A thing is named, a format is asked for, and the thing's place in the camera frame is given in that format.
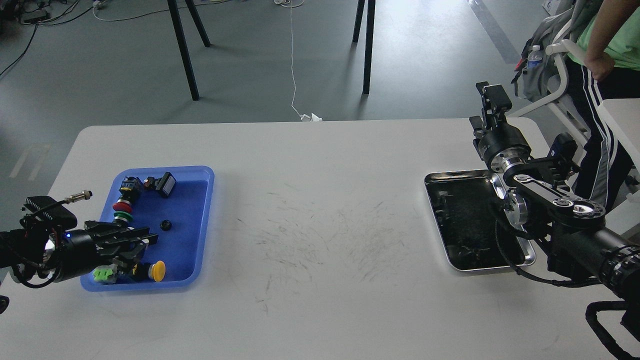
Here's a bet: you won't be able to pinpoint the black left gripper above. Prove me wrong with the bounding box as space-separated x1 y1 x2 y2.
50 220 159 283

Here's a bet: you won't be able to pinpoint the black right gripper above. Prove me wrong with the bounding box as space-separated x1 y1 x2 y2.
469 82 531 173

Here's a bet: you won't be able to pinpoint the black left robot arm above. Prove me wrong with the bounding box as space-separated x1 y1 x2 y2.
1 190 166 289

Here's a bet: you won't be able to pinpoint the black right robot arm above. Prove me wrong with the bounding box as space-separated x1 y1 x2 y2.
470 81 640 360

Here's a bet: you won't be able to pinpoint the green round push button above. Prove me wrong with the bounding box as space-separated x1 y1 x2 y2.
113 210 133 224

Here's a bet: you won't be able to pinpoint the green square push button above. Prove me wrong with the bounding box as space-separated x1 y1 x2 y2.
92 264 121 285

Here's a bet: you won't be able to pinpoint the red round push button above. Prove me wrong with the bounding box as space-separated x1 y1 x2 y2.
112 198 133 214

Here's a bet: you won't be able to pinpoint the yellow mushroom push button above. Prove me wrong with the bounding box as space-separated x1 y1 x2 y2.
130 260 166 282

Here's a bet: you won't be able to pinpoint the grey backpack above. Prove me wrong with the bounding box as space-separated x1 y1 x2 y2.
511 0 602 102

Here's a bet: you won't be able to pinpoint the blue plastic tray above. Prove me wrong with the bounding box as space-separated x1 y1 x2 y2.
80 165 215 292

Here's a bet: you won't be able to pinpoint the plastic water bottle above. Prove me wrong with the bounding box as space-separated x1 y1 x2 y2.
526 44 544 70

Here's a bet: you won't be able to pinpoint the silver metal tray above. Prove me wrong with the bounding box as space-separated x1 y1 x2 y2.
423 170 537 274

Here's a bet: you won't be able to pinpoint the person in green shirt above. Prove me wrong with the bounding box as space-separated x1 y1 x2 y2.
565 0 640 212

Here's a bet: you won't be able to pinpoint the white side table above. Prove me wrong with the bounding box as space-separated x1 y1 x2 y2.
598 98 640 169

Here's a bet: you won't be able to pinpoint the black tripod legs right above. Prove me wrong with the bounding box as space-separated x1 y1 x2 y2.
352 0 377 95

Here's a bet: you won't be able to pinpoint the black tripod legs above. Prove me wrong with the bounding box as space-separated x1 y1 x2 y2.
166 0 212 101
352 0 377 95

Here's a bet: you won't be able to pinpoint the black tripod legs left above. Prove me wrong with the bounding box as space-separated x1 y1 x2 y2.
166 0 212 101

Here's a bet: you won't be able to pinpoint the black white rectangular switch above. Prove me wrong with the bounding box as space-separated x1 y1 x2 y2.
142 171 178 198

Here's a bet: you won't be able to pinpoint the white chair frame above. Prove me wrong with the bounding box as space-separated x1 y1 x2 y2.
512 13 590 146

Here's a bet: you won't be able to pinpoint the white cable on floor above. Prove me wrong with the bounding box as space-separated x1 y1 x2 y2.
272 0 323 122

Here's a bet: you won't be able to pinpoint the black cables on floor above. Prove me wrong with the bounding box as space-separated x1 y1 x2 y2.
0 0 101 78

